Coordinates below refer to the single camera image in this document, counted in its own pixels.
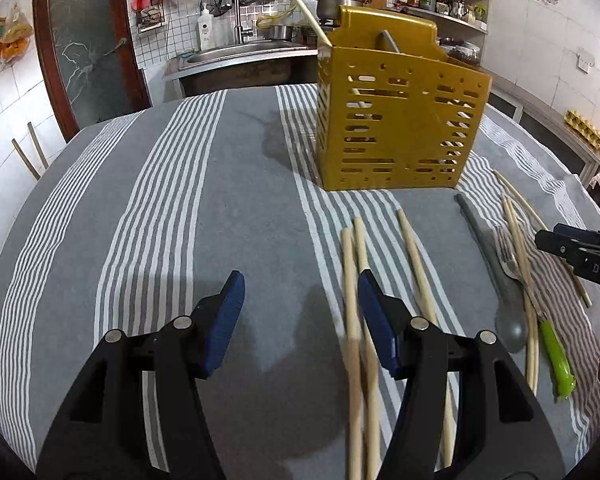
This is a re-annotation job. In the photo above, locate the white soap bottle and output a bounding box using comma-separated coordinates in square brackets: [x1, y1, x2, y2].
[196, 4, 216, 52]

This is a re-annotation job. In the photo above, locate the wooden framed glass door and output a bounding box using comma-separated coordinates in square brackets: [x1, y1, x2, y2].
[32, 0, 153, 143]

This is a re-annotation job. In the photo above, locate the yellow plastic utensil holder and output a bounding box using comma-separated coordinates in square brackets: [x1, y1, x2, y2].
[316, 5, 493, 192]

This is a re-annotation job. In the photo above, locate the yellow egg carton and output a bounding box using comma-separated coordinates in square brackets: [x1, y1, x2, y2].
[564, 107, 600, 148]

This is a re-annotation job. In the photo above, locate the wooden stick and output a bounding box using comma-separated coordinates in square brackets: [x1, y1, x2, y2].
[11, 137, 42, 181]
[26, 121, 50, 170]

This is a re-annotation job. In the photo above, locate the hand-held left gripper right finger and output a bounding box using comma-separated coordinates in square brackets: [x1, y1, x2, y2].
[357, 270, 566, 480]

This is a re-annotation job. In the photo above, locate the grey striped tablecloth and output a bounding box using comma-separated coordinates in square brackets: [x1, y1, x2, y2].
[0, 82, 600, 480]

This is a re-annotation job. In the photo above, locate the steel faucet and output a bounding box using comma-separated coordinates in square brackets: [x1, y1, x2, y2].
[229, 0, 255, 45]

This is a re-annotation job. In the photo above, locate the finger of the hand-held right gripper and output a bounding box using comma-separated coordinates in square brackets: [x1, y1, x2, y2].
[553, 224, 600, 250]
[535, 230, 600, 287]

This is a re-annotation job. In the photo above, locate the white wall shelf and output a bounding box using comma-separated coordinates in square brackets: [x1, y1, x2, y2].
[392, 0, 495, 68]

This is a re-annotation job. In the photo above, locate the green handled fork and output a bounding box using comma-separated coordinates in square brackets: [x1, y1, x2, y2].
[495, 227, 577, 401]

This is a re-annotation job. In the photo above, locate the grey spoon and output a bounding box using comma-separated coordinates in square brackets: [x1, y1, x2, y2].
[455, 192, 529, 354]

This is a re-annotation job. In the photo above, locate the wire wall grid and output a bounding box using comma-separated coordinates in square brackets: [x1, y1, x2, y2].
[124, 0, 303, 68]

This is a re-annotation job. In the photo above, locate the steel sink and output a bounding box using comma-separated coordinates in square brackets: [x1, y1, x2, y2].
[162, 40, 321, 98]

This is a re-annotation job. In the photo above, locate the hanging plastic bag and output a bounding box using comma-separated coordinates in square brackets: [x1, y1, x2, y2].
[0, 4, 35, 67]

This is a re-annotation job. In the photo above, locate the grey utensil handle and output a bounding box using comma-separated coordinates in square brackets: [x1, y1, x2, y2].
[377, 30, 403, 56]

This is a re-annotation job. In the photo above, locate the kitchen counter cabinet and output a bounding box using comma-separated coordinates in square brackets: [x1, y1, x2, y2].
[485, 72, 600, 186]

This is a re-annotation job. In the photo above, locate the wooden chopstick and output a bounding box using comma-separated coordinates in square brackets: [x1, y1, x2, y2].
[341, 227, 366, 480]
[492, 170, 593, 308]
[352, 216, 383, 480]
[396, 208, 456, 468]
[290, 0, 333, 48]
[501, 195, 541, 396]

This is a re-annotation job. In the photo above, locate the steel cooking pot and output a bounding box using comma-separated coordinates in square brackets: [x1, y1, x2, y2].
[314, 0, 373, 23]

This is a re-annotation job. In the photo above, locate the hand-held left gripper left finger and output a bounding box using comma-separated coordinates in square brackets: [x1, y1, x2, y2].
[35, 270, 246, 480]

